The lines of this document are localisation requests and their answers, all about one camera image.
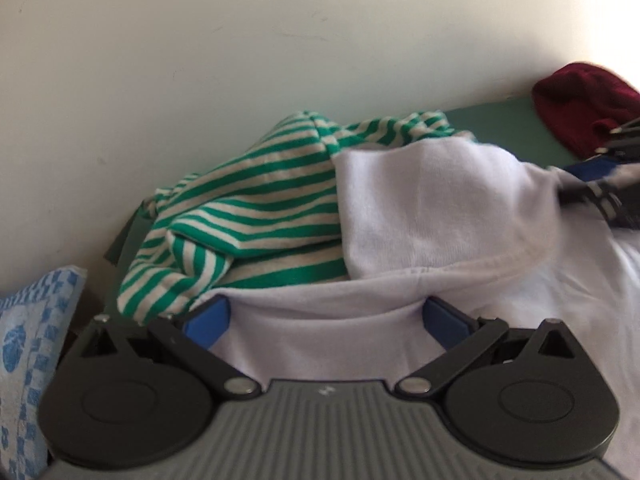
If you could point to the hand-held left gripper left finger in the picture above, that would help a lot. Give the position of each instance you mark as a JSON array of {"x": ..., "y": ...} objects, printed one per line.
[{"x": 207, "y": 324}]

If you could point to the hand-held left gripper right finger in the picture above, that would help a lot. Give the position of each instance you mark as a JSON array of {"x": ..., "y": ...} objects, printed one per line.
[{"x": 445, "y": 324}]

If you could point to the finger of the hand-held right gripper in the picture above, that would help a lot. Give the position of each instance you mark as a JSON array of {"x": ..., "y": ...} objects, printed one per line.
[
  {"x": 595, "y": 169},
  {"x": 600, "y": 205}
]

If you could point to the white shirt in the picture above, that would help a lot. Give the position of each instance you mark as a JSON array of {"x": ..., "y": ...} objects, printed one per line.
[{"x": 450, "y": 210}]

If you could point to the green striped shirt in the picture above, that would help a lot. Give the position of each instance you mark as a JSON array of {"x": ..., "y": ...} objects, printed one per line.
[{"x": 240, "y": 200}]

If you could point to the dark red garment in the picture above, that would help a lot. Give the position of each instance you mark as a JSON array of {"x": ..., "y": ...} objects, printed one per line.
[{"x": 575, "y": 105}]

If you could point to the blue patterned cloth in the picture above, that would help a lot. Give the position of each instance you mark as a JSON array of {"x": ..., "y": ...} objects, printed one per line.
[{"x": 30, "y": 340}]

